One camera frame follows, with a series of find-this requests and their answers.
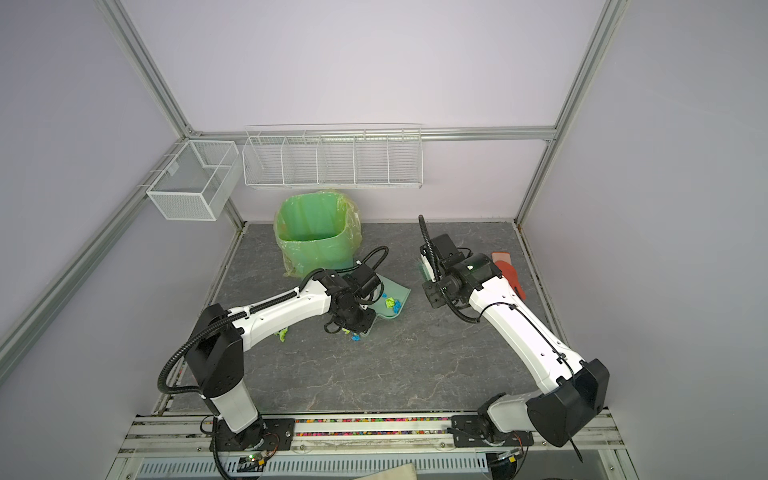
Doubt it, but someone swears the green blue scrap far left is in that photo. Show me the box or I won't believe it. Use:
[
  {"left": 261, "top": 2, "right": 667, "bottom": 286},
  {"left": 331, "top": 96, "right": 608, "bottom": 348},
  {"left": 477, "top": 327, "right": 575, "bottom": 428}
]
[{"left": 275, "top": 328, "right": 289, "bottom": 343}]

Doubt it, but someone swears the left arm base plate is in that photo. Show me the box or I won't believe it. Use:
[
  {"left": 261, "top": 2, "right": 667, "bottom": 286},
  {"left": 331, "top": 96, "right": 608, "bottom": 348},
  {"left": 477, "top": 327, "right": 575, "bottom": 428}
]
[{"left": 212, "top": 417, "right": 296, "bottom": 452}]

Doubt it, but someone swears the red rubber glove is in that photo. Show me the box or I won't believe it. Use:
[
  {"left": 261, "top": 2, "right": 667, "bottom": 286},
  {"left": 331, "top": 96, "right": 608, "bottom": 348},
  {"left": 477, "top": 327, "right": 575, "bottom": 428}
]
[{"left": 491, "top": 251, "right": 526, "bottom": 300}]

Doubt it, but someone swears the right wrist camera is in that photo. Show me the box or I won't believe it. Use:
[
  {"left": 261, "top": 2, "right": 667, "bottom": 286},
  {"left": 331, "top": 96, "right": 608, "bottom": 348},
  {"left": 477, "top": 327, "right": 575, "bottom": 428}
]
[{"left": 420, "top": 252, "right": 435, "bottom": 282}]

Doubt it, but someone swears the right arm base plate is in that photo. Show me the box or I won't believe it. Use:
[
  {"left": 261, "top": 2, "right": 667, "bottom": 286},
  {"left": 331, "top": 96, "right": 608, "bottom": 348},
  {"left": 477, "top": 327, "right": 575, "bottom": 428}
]
[{"left": 447, "top": 413, "right": 534, "bottom": 448}]

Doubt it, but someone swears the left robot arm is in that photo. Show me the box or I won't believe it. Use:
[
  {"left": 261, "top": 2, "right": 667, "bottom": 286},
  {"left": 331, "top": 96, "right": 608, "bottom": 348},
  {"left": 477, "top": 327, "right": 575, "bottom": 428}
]
[{"left": 156, "top": 246, "right": 389, "bottom": 434}]

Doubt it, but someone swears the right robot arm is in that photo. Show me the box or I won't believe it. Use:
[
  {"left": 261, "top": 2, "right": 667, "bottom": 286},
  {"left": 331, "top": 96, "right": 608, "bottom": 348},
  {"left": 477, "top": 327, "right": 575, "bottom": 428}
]
[{"left": 418, "top": 218, "right": 610, "bottom": 447}]

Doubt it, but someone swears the mint green dustpan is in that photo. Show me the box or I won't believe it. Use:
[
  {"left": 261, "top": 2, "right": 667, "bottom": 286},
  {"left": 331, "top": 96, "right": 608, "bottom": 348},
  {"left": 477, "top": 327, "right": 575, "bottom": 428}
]
[{"left": 367, "top": 275, "right": 411, "bottom": 322}]

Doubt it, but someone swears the green trash bin with bag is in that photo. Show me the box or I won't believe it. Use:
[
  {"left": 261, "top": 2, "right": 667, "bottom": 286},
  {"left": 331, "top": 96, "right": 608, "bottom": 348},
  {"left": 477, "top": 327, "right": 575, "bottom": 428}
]
[{"left": 273, "top": 191, "right": 363, "bottom": 278}]

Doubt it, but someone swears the long white wire basket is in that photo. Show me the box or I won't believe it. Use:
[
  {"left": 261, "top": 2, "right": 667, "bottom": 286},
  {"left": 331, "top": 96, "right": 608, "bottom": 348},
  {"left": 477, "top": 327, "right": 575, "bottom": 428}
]
[{"left": 242, "top": 123, "right": 424, "bottom": 189}]

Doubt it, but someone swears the small white wire basket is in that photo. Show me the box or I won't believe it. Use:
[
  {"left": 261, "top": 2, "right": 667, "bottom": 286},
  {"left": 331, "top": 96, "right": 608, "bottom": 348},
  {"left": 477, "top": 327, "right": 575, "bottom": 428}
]
[{"left": 147, "top": 140, "right": 243, "bottom": 222}]

